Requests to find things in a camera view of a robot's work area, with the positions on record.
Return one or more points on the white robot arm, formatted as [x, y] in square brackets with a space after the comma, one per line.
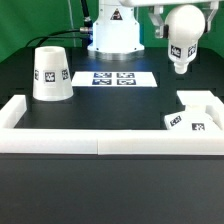
[116, 32]

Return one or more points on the white lamp bulb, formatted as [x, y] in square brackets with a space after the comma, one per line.
[186, 25]

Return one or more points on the white lamp shade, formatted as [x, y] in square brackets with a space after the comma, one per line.
[52, 80]

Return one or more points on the white lamp base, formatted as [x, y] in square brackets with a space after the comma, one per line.
[194, 117]

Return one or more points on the white U-shaped frame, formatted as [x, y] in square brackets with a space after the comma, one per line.
[117, 142]

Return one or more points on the white marker sheet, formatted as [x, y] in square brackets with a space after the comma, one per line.
[113, 79]

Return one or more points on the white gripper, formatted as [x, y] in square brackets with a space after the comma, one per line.
[156, 10]

